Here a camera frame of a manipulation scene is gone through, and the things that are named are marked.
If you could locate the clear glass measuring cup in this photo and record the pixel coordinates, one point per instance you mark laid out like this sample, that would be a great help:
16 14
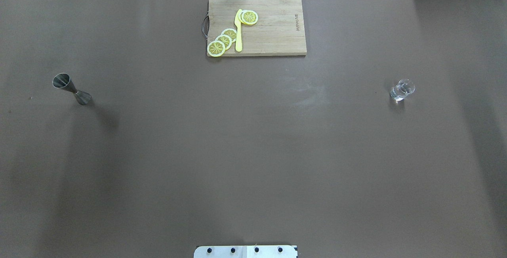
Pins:
402 89

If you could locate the wooden cutting board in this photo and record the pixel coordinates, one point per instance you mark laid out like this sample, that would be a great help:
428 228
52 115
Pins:
279 31

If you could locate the lower lemon slice of row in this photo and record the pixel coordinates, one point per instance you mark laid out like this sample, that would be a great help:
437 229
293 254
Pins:
216 48

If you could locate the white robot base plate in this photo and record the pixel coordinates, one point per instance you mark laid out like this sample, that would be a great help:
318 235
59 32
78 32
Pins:
246 251

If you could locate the lemon slice near blade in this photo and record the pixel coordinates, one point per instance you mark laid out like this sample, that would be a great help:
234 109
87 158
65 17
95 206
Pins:
248 17

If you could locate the upper lemon slice of row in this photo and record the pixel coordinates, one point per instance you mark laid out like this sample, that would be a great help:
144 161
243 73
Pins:
232 33

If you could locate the lemon slice of row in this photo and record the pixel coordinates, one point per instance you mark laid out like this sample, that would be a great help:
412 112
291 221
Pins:
216 48
232 33
226 40

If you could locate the yellow plastic knife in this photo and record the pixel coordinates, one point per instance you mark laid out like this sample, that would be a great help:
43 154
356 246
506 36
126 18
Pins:
238 24

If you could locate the steel double jigger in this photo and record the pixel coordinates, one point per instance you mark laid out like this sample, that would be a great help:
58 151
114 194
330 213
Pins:
63 81

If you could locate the middle lemon slice of row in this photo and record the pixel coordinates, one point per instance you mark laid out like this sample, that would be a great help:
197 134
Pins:
226 40

